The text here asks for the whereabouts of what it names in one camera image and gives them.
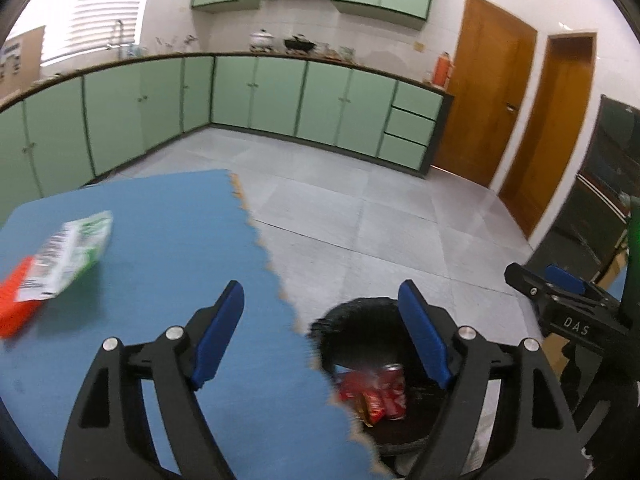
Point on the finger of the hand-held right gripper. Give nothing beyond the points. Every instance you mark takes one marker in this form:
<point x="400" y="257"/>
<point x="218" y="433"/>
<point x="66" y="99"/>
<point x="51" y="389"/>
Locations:
<point x="567" y="276"/>
<point x="575" y="317"/>

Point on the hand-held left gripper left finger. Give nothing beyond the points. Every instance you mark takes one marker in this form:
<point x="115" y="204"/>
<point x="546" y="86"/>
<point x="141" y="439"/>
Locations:
<point x="220" y="330"/>

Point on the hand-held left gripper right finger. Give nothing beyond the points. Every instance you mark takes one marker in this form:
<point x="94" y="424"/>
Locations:
<point x="425" y="330"/>

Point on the black trash bin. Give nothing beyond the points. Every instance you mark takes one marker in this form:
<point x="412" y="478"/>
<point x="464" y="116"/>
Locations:
<point x="360" y="320"/>

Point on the red soda can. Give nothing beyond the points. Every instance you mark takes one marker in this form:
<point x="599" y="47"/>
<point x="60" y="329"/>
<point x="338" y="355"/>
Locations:
<point x="395" y="390"/>

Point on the red crumpled packet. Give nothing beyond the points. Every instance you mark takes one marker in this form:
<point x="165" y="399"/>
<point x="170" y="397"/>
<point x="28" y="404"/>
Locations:
<point x="360" y="395"/>

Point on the dark glass cabinet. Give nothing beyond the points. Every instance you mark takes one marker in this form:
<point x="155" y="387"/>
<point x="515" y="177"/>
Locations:
<point x="615" y="160"/>

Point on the wooden door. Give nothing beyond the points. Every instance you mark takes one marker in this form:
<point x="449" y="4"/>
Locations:
<point x="485" y="90"/>
<point x="550" y="135"/>

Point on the white and green snack packet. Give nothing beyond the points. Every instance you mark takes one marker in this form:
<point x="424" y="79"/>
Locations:
<point x="75" y="250"/>

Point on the orange mesh packet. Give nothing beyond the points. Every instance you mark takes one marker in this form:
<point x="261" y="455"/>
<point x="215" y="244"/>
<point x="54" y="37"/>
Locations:
<point x="15" y="305"/>

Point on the orange thermos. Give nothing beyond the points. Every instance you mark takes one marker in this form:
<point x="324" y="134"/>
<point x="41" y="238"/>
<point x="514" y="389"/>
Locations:
<point x="442" y="70"/>

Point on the green base cabinet with sink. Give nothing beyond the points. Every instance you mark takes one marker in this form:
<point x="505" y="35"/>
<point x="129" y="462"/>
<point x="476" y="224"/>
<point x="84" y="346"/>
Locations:
<point x="115" y="110"/>

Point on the green base cabinet with drawers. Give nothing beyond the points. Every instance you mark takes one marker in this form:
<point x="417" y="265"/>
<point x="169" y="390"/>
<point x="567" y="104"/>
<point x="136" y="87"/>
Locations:
<point x="325" y="105"/>

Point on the row of glass jars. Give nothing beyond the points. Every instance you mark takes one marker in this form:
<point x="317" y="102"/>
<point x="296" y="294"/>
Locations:
<point x="337" y="52"/>

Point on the white pot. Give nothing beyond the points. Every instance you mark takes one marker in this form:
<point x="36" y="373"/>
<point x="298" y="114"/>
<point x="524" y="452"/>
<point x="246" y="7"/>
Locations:
<point x="261" y="41"/>

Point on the black wok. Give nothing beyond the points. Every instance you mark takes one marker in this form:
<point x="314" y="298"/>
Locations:
<point x="300" y="45"/>

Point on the metal faucet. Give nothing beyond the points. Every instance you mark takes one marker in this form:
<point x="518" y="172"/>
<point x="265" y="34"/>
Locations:
<point x="119" y="35"/>

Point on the cardboard sheet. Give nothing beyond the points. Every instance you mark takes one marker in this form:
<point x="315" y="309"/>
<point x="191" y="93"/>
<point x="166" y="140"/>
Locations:
<point x="22" y="60"/>

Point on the white window blinds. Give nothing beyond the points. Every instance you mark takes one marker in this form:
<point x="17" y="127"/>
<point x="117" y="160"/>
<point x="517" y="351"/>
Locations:
<point x="100" y="5"/>

